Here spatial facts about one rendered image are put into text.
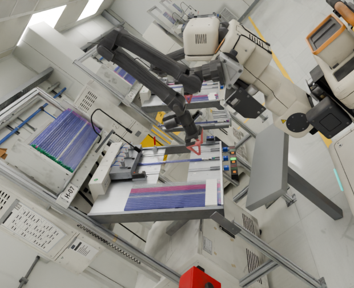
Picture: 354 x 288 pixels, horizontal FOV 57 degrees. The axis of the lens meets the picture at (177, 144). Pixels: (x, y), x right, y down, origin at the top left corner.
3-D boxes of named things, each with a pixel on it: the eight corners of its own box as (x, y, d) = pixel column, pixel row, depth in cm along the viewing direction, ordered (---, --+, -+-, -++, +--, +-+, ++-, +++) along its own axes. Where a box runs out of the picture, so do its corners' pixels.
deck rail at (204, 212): (224, 215, 165) (223, 206, 162) (224, 218, 163) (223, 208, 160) (91, 222, 176) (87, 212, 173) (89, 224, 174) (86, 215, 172)
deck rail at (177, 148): (221, 148, 224) (221, 140, 221) (222, 150, 222) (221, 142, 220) (121, 156, 236) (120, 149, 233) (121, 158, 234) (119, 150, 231)
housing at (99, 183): (127, 159, 234) (122, 141, 227) (107, 203, 191) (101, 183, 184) (116, 160, 235) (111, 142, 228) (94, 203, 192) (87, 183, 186)
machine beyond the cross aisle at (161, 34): (244, 44, 678) (172, -20, 634) (248, 54, 606) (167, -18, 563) (201, 92, 737) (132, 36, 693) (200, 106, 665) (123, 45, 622)
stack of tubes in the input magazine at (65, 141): (101, 130, 223) (67, 106, 216) (73, 171, 178) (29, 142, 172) (92, 142, 228) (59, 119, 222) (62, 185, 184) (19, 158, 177)
